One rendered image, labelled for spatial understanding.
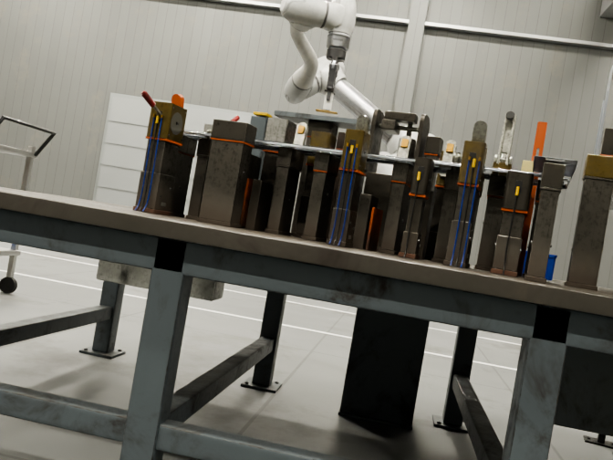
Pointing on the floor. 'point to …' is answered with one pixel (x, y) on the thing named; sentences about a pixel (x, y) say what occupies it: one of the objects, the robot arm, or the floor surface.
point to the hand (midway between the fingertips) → (327, 101)
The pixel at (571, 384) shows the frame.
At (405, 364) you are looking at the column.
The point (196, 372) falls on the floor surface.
